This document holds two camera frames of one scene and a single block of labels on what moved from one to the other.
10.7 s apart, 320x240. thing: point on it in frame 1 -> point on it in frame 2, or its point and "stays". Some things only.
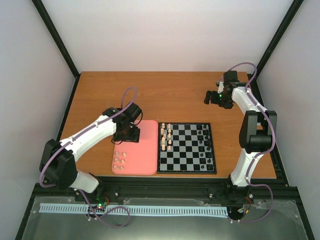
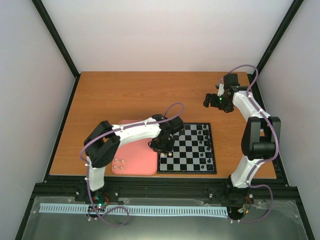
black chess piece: [205, 132] stays
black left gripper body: [128, 135] -> [160, 145]
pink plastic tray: [141, 158] stays
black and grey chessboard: [185, 148] stays
